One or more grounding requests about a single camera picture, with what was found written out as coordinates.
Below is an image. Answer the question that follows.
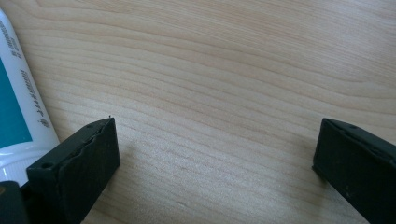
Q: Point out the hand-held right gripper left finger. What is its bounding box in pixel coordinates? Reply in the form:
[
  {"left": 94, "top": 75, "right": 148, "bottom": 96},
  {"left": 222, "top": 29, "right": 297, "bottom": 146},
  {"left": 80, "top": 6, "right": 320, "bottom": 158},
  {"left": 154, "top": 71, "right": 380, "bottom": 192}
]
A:
[{"left": 25, "top": 117, "right": 121, "bottom": 224}]

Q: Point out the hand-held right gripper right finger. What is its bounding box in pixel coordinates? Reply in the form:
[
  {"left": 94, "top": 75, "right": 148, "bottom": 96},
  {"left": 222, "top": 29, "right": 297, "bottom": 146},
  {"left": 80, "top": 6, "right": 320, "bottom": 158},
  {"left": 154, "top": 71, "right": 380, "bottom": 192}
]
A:
[{"left": 312, "top": 118, "right": 396, "bottom": 224}]

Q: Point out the white and teal tube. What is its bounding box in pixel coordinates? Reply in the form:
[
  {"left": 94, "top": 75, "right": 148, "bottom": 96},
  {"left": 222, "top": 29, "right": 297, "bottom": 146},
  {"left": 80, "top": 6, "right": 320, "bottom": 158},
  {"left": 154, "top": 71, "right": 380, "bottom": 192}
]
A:
[{"left": 0, "top": 8, "right": 61, "bottom": 188}]

